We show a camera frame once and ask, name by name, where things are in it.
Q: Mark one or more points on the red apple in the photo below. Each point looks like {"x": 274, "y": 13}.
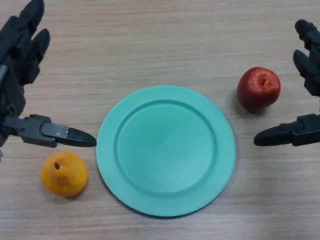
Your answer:
{"x": 257, "y": 92}

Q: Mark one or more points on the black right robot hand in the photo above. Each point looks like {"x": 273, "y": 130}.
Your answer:
{"x": 310, "y": 67}

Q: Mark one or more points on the green round plate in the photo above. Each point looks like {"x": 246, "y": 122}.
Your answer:
{"x": 165, "y": 150}

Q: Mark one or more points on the orange pear-shaped fruit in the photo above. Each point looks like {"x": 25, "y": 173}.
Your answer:
{"x": 63, "y": 175}

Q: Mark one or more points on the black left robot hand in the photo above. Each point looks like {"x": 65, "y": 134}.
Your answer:
{"x": 15, "y": 62}

